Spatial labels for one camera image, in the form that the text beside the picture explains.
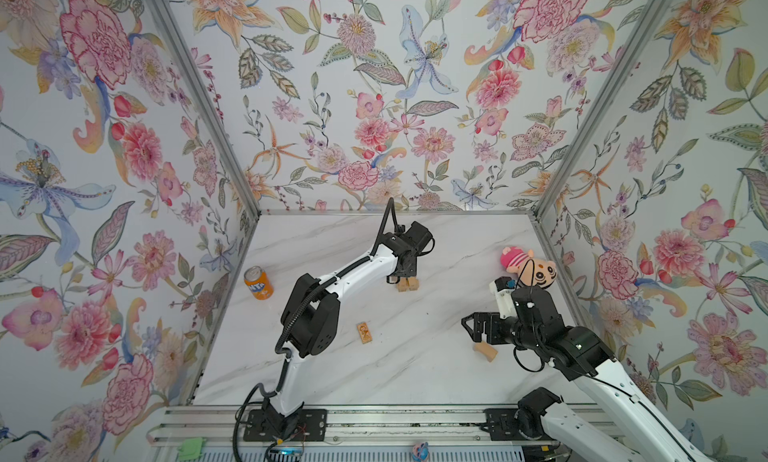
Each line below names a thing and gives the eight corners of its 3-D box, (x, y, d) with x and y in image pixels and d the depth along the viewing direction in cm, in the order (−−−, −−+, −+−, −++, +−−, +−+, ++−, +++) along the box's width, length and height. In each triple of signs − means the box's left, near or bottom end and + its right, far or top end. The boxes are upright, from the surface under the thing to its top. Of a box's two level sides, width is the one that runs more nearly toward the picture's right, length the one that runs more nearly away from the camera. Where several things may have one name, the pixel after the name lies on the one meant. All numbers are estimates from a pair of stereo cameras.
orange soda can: (253, 303, 98) (240, 283, 89) (258, 285, 103) (247, 265, 94) (271, 303, 98) (260, 283, 89) (276, 285, 103) (266, 265, 94)
